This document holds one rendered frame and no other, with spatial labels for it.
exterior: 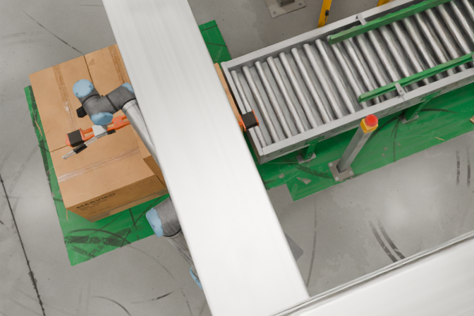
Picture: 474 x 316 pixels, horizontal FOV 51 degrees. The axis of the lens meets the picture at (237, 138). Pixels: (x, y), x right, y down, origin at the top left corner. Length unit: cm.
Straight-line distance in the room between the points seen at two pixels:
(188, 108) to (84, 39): 380
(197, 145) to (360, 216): 319
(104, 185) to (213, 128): 272
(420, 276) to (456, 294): 3
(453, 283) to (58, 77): 337
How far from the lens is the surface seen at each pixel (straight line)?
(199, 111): 57
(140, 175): 321
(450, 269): 39
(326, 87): 335
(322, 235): 364
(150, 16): 64
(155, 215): 206
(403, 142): 392
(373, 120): 278
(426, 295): 39
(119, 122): 275
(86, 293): 377
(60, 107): 352
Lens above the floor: 358
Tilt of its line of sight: 71 degrees down
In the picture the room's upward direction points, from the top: 7 degrees counter-clockwise
